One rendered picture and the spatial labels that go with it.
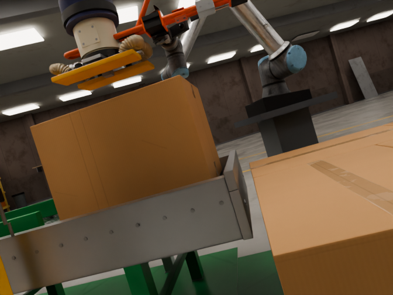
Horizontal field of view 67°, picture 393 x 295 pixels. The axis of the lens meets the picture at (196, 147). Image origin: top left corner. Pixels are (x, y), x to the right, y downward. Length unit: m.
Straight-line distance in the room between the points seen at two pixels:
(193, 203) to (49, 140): 0.60
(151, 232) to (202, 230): 0.16
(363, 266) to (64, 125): 1.01
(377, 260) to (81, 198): 0.96
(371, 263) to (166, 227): 0.61
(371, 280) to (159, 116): 0.77
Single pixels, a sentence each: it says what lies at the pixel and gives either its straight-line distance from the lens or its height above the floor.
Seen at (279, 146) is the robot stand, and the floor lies 0.52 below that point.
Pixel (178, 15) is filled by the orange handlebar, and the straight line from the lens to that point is 1.27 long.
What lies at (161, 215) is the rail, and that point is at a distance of 0.93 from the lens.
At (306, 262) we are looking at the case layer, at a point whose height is 0.52.
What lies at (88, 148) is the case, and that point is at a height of 0.81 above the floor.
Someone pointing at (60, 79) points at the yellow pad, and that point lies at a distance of 1.26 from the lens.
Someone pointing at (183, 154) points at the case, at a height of 0.69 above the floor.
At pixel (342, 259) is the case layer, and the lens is 0.46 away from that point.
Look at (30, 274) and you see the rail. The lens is 1.20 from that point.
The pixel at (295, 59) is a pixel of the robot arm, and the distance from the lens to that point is 1.85.
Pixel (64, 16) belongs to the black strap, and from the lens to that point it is 1.36.
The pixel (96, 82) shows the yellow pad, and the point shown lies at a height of 1.09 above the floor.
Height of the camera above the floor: 0.73
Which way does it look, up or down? 2 degrees down
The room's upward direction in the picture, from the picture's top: 17 degrees counter-clockwise
